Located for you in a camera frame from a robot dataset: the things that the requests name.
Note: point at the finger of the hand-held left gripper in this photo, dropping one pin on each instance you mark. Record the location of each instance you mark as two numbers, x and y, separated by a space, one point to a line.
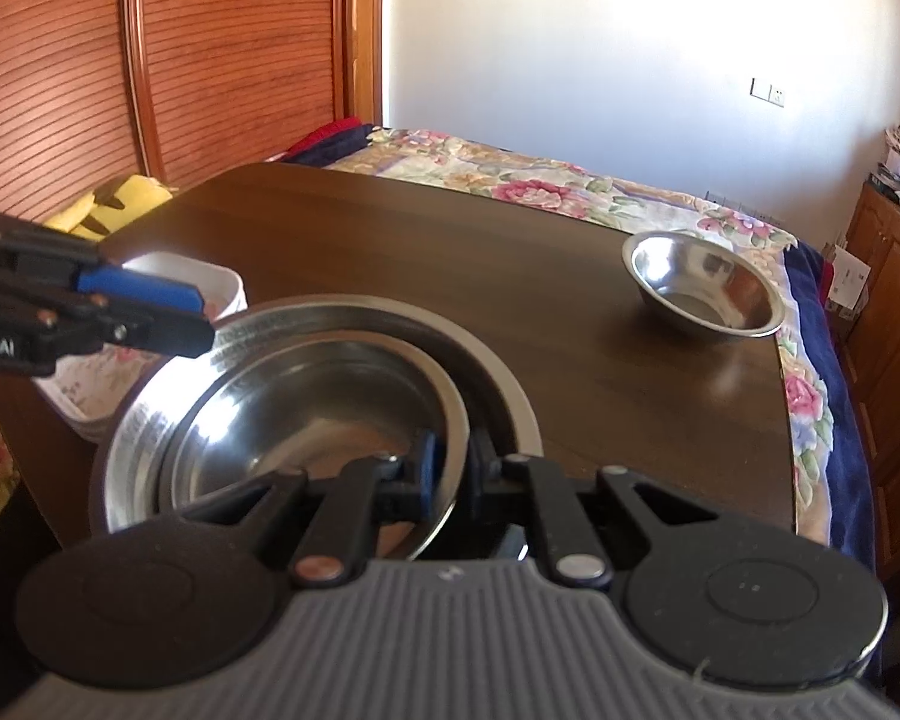
172 330
142 289

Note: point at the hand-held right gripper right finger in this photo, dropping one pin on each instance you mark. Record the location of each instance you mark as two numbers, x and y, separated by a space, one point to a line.
480 469

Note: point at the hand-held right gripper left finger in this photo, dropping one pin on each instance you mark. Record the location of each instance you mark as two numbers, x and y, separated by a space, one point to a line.
429 474

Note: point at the large steel bowl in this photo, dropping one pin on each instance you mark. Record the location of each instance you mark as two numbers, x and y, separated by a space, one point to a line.
487 390

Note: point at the medium steel bowl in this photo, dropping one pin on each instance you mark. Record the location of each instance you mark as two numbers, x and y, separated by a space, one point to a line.
307 405

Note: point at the yellow plush toy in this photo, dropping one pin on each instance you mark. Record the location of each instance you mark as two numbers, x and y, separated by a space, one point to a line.
139 195

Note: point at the red knitted cloth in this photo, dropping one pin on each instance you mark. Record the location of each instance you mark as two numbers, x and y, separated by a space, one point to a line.
322 133

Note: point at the wooden slatted wardrobe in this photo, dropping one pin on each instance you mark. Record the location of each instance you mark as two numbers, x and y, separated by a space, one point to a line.
45 52

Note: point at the small steel bowl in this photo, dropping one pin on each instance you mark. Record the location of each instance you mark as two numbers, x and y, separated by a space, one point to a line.
705 285

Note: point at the floral bedsheet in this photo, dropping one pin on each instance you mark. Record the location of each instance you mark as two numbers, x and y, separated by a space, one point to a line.
532 180

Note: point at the navy bed blanket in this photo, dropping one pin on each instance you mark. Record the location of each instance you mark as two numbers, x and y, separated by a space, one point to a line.
847 427

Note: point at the white paper card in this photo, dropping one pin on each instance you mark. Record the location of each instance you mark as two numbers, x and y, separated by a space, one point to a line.
847 274

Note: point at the wall outlet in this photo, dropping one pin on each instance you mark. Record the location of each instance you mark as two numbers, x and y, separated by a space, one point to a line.
767 92

